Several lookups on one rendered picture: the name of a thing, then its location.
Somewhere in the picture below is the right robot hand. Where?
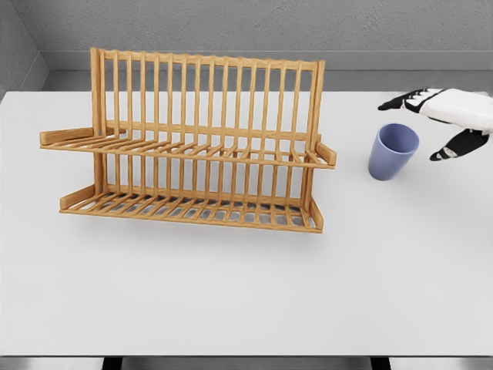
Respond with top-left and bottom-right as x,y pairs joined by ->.
377,88 -> 493,163

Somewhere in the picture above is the blue plastic cup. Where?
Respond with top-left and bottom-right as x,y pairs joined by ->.
367,123 -> 420,181

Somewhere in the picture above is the wooden two-tier dish rack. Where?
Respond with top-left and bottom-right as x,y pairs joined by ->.
39,47 -> 337,235

